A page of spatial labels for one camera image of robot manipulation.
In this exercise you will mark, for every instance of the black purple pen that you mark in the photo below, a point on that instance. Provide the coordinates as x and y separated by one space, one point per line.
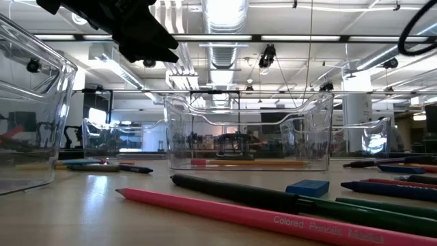
362 164

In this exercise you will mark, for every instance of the pink colored pencil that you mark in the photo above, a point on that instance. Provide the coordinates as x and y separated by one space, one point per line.
205 205

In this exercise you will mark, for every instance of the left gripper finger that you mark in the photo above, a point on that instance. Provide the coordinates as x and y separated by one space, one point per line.
147 30
147 54

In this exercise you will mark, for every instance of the silver ventilation duct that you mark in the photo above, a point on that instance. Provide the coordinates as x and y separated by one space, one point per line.
223 20

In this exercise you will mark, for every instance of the orange pencil red eraser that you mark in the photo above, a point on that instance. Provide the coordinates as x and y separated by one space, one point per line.
423 165

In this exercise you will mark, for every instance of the white pillar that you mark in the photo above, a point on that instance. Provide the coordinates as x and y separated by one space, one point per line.
356 112

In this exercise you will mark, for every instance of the clear plastic bin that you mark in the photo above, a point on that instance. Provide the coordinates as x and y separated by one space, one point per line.
375 140
102 136
273 143
34 119

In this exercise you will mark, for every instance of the black ceiling spotlight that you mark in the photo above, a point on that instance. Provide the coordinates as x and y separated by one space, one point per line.
149 63
391 63

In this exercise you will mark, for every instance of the black overhead camera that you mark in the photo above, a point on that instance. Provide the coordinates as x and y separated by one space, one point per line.
268 56

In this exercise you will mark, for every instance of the blue pencil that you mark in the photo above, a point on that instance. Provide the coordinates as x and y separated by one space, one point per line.
82 162

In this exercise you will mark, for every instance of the black silver frame crossbar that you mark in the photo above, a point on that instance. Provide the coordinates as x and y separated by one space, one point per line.
273 38

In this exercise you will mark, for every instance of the red crayon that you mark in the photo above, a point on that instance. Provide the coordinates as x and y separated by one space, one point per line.
403 183
431 169

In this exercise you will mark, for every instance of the black monitor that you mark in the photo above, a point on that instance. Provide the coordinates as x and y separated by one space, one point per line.
278 116

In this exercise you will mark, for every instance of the thick blue eraser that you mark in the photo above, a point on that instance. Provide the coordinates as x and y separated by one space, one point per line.
307 189

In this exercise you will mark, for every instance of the dark green coloured pencil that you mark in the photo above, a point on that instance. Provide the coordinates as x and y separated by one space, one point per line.
239 191

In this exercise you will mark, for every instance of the dark blue crayon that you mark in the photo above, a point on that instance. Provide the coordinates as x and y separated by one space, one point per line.
136 169

